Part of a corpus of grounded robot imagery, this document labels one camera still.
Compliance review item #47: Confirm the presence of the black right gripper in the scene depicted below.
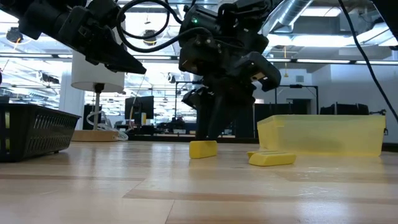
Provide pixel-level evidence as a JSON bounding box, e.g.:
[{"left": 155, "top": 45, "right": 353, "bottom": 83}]
[{"left": 181, "top": 29, "right": 283, "bottom": 141}]

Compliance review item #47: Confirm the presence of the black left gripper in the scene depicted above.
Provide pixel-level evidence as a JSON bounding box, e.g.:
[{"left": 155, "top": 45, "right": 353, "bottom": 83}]
[{"left": 58, "top": 0, "right": 147, "bottom": 75}]

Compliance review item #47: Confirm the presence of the yellow rectangular eraser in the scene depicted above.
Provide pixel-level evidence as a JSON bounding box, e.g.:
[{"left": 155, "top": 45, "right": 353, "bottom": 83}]
[
  {"left": 246, "top": 150, "right": 282, "bottom": 157},
  {"left": 248, "top": 152, "right": 297, "bottom": 167},
  {"left": 188, "top": 140, "right": 218, "bottom": 159}
]

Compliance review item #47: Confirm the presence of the white cylinder table lamp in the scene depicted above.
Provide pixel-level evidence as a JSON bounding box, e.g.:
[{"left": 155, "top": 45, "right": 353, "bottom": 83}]
[{"left": 68, "top": 12, "right": 127, "bottom": 143}]

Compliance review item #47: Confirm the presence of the black ceiling device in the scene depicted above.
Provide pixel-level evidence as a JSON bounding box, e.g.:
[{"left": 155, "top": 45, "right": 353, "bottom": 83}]
[
  {"left": 142, "top": 29, "right": 158, "bottom": 47},
  {"left": 5, "top": 26, "right": 25, "bottom": 45}
]

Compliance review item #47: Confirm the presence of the black computer monitor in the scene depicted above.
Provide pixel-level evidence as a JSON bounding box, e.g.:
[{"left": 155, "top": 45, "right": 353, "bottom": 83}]
[{"left": 124, "top": 95, "right": 155, "bottom": 127}]

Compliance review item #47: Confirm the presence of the black computer tower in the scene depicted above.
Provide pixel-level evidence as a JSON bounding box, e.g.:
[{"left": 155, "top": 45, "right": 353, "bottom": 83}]
[{"left": 82, "top": 104, "right": 103, "bottom": 131}]

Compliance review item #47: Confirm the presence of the distant wooden table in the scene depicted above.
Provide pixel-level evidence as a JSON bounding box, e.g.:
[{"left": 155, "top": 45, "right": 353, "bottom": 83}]
[{"left": 133, "top": 133, "right": 200, "bottom": 140}]

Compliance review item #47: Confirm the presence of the long ceiling light strip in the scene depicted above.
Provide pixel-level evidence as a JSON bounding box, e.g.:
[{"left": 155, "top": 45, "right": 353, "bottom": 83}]
[{"left": 0, "top": 54, "right": 398, "bottom": 66}]

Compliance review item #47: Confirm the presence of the yellow translucent plastic bin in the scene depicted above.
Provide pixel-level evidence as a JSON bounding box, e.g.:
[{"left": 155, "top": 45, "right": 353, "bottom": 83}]
[{"left": 256, "top": 114, "right": 387, "bottom": 157}]

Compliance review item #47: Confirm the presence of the black plastic mesh basket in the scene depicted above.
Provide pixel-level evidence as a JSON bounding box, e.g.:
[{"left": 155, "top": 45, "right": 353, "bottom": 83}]
[{"left": 0, "top": 103, "right": 81, "bottom": 163}]

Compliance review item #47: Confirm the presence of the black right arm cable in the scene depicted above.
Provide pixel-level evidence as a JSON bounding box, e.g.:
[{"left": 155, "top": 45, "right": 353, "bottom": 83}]
[{"left": 116, "top": 0, "right": 215, "bottom": 54}]

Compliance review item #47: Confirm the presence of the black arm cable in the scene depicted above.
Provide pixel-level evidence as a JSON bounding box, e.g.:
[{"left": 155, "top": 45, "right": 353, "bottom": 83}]
[
  {"left": 116, "top": 0, "right": 215, "bottom": 54},
  {"left": 119, "top": 0, "right": 171, "bottom": 40}
]

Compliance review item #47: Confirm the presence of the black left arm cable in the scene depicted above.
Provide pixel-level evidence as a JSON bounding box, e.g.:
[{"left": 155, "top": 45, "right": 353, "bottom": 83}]
[{"left": 119, "top": 0, "right": 171, "bottom": 40}]

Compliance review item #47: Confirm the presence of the yellow hanging pendant cord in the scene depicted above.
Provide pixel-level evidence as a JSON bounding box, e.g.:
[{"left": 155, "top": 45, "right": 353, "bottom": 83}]
[{"left": 282, "top": 45, "right": 289, "bottom": 78}]

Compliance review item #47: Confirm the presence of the white coiled lamp cable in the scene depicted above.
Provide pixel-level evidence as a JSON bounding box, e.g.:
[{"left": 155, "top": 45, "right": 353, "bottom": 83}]
[{"left": 85, "top": 109, "right": 129, "bottom": 141}]

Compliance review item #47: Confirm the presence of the black hanging cable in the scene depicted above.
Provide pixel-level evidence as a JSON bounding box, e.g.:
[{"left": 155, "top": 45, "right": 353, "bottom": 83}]
[{"left": 337, "top": 0, "right": 398, "bottom": 123}]

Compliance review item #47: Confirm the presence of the thin black bracket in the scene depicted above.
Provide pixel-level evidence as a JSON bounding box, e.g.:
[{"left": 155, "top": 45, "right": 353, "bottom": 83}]
[{"left": 369, "top": 108, "right": 389, "bottom": 136}]

